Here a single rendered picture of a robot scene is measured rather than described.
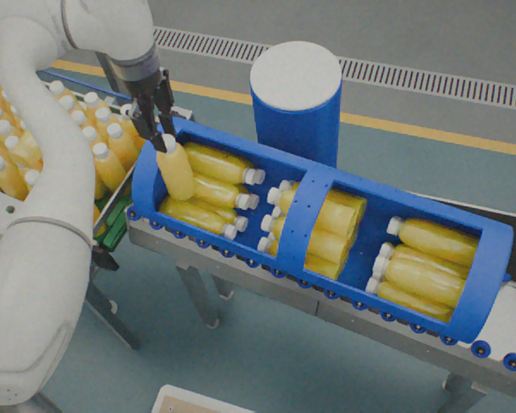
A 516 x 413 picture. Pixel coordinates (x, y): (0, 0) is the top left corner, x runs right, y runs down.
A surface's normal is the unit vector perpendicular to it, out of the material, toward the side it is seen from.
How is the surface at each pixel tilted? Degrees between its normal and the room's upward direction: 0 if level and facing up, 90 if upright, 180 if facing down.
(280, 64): 0
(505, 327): 0
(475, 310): 50
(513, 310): 0
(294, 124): 90
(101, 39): 91
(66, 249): 55
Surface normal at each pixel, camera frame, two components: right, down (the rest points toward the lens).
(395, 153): -0.08, -0.50
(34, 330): 0.69, -0.23
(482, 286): -0.28, -0.04
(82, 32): -0.09, 0.78
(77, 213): 0.74, -0.55
